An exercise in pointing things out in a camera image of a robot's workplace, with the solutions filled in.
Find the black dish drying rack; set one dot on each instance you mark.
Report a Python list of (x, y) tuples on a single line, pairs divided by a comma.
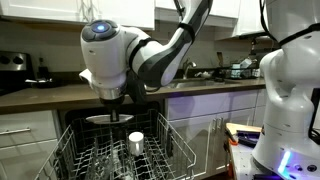
[(240, 71)]

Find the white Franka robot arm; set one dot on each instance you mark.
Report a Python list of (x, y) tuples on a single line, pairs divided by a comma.
[(286, 83)]

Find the white upper cabinet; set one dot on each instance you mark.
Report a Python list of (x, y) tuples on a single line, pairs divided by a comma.
[(50, 8)]

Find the steel kitchen sink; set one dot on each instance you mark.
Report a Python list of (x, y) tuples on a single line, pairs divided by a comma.
[(200, 83)]

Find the clear drinking glass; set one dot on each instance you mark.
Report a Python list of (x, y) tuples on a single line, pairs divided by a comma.
[(104, 165)]

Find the robot mounting table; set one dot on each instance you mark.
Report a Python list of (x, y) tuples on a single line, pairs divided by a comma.
[(243, 160)]

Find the black frying pan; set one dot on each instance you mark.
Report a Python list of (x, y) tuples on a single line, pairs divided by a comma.
[(43, 83)]

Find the chrome faucet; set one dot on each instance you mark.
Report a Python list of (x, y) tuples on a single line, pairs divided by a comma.
[(188, 65)]

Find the gray lower door cabinet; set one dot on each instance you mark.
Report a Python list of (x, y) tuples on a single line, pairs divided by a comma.
[(200, 110)]

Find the black stove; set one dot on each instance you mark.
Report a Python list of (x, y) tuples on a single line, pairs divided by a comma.
[(13, 66)]

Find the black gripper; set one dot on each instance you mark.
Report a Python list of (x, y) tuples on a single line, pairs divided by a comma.
[(112, 102)]

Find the small white plate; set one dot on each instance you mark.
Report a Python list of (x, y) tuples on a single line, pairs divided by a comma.
[(100, 119)]

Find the white mug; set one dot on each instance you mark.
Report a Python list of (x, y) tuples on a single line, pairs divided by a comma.
[(136, 143)]

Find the gray drawer cabinet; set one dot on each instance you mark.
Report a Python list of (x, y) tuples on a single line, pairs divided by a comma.
[(26, 153)]

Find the wooden board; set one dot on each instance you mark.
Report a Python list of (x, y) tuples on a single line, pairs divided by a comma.
[(243, 127)]

